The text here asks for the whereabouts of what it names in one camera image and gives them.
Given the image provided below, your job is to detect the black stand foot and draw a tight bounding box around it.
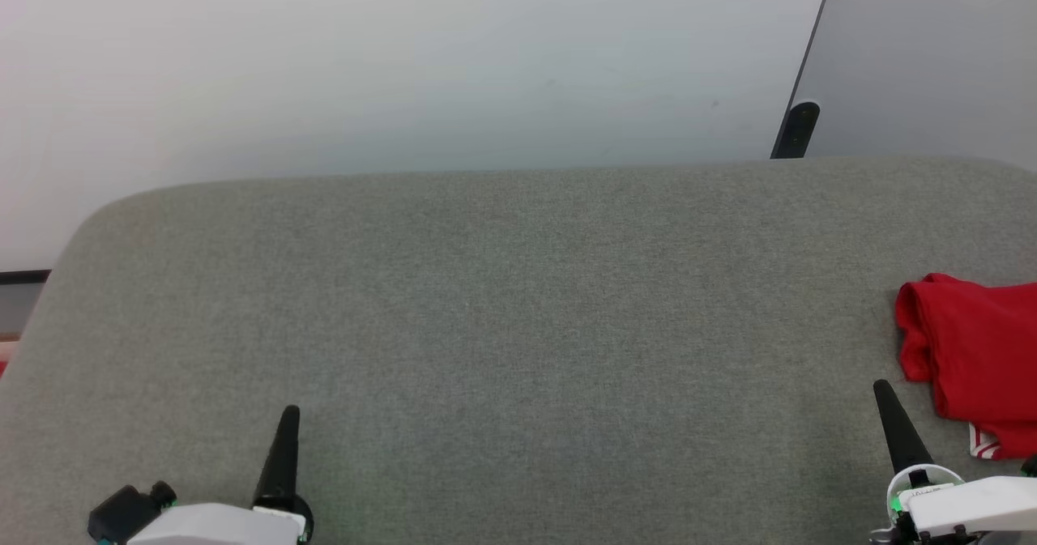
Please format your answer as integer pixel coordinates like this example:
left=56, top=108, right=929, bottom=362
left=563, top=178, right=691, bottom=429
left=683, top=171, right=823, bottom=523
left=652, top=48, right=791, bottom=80
left=769, top=100, right=821, bottom=160

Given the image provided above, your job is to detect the grey fabric sofa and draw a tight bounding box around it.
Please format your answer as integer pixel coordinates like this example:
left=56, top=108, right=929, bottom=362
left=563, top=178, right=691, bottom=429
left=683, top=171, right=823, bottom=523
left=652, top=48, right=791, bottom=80
left=0, top=156, right=1037, bottom=545

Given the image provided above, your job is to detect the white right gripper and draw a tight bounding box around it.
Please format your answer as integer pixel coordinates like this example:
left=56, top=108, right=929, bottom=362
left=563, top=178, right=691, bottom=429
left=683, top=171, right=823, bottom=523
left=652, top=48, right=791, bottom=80
left=873, top=380, right=1037, bottom=543

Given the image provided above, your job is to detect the red basketball jersey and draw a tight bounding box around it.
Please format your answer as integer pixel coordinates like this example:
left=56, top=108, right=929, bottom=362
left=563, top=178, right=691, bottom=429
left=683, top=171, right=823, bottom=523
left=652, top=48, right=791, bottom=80
left=894, top=273, right=1037, bottom=461

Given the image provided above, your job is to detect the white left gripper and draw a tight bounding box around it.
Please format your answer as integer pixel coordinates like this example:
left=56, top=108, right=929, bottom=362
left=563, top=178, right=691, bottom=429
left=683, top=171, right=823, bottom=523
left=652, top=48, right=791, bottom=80
left=128, top=405, right=314, bottom=545

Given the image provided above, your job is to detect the grey partition panel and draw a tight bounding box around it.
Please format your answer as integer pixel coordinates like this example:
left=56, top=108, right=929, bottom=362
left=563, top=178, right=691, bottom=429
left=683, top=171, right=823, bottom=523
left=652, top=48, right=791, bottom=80
left=784, top=0, right=1037, bottom=175

